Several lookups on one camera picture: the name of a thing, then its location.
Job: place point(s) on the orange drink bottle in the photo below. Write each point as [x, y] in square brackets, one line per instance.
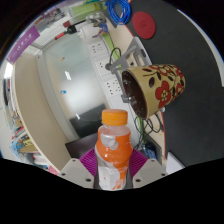
[113, 150]

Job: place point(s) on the flat round red coaster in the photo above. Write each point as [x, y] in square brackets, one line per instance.
[144, 25]

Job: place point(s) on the grey metal laptop stand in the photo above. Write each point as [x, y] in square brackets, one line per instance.
[128, 55]

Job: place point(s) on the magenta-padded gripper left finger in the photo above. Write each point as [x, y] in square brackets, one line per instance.
[75, 170]

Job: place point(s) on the group photo poster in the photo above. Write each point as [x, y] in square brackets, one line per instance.
[53, 16]

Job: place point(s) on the white paper sheet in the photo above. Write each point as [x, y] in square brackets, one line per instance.
[174, 162]

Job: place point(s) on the orange wall sticker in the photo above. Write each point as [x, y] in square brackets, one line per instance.
[62, 58]

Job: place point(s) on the white wall socket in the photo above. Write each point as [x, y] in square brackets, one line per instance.
[112, 87]
[103, 66]
[97, 48]

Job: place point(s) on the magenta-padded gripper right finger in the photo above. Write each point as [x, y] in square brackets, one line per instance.
[150, 170]

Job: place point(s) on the black desk mat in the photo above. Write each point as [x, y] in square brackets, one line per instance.
[200, 116]

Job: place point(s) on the yellow cup with red flowers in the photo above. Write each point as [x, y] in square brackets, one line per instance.
[160, 90]

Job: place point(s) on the blue wall sticker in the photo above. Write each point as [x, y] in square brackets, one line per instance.
[63, 91]

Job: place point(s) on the white ceramic jar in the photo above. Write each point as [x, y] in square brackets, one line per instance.
[88, 32]

